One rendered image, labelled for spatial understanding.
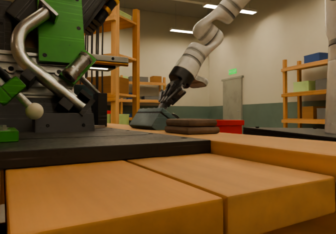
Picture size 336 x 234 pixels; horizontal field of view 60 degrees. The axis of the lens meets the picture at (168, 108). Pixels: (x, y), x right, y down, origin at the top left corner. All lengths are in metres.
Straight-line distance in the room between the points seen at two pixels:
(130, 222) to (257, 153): 0.24
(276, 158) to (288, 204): 0.10
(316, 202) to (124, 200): 0.18
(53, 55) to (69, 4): 0.16
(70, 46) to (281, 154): 0.61
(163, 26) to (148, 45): 0.92
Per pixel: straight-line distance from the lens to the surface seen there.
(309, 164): 0.35
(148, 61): 10.42
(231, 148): 0.42
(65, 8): 0.87
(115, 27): 3.52
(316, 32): 7.56
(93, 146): 0.38
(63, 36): 0.83
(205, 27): 0.97
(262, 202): 0.25
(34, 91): 0.78
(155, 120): 0.73
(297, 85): 6.96
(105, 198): 0.22
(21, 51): 0.75
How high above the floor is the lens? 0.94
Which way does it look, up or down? 1 degrees up
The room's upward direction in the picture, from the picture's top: straight up
